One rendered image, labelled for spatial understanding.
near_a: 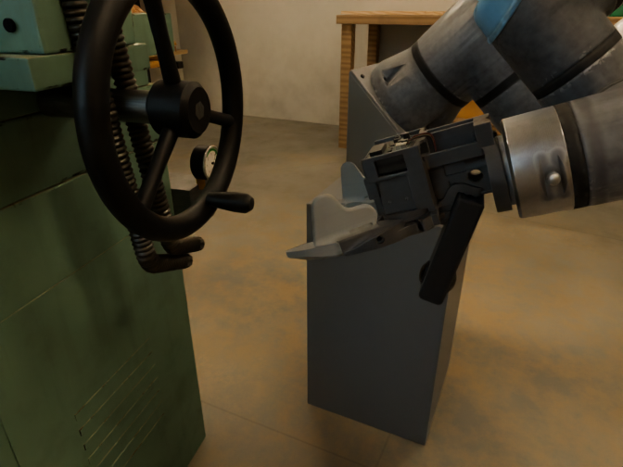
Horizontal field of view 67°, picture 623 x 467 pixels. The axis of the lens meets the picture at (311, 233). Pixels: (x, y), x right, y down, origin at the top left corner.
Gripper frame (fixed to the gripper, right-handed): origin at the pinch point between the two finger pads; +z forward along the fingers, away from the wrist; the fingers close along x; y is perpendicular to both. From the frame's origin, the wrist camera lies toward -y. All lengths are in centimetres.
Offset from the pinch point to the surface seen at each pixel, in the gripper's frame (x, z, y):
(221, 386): -39, 58, -52
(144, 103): 0.0, 13.1, 18.4
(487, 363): -69, -5, -75
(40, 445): 13.1, 40.7, -16.2
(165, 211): -3.4, 19.7, 5.7
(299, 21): -342, 104, 49
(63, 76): 5.2, 16.6, 23.0
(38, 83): 8.3, 16.7, 22.8
